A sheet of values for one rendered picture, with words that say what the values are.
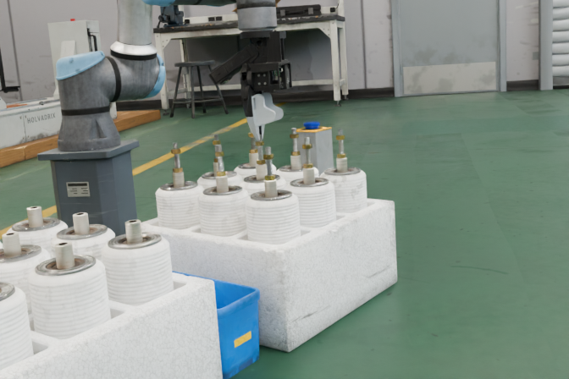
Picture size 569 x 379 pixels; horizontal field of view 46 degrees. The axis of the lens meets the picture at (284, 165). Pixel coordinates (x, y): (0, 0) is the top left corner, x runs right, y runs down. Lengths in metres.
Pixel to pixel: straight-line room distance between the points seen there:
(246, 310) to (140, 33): 0.85
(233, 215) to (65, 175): 0.58
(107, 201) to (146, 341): 0.79
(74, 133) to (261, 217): 0.66
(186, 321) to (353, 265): 0.44
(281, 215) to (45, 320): 0.45
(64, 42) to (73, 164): 3.42
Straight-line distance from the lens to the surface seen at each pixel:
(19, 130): 4.05
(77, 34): 5.02
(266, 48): 1.32
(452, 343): 1.21
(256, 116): 1.32
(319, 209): 1.26
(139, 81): 1.74
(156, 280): 0.97
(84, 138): 1.67
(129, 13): 1.71
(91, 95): 1.68
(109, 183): 1.67
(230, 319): 1.08
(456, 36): 6.38
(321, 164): 1.60
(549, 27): 6.37
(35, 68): 7.48
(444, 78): 6.38
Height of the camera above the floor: 0.51
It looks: 10 degrees down
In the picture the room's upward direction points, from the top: 4 degrees counter-clockwise
